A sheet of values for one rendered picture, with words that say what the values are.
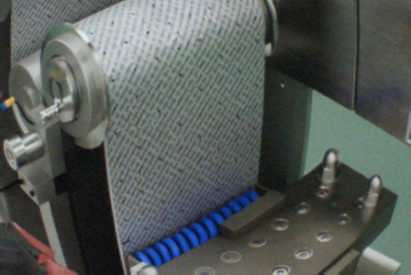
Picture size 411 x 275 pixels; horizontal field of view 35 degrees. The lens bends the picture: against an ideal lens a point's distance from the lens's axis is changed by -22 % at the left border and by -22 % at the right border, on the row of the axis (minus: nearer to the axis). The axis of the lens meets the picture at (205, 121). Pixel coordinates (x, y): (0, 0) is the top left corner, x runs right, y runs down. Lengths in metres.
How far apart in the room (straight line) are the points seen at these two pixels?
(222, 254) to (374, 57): 0.31
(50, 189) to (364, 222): 0.42
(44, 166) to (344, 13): 0.42
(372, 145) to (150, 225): 2.15
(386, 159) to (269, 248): 2.03
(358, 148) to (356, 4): 2.08
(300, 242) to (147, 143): 0.23
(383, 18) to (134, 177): 0.36
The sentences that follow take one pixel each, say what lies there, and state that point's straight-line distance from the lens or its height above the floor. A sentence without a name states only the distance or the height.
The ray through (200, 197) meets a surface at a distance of 0.93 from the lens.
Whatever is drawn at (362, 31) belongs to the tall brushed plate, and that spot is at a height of 1.27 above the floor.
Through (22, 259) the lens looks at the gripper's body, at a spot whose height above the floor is 1.13.
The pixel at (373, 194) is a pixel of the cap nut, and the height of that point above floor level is 1.05.
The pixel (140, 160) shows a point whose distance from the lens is 0.83.
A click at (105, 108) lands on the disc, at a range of 0.74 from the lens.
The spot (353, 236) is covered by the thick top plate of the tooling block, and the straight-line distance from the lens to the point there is 0.93.
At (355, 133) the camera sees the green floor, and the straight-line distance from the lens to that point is 3.03.
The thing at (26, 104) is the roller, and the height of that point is 1.17.
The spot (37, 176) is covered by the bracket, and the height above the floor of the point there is 1.14.
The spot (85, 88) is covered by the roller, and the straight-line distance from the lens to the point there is 0.74.
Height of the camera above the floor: 1.64
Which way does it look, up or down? 33 degrees down
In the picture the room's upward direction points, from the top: 1 degrees clockwise
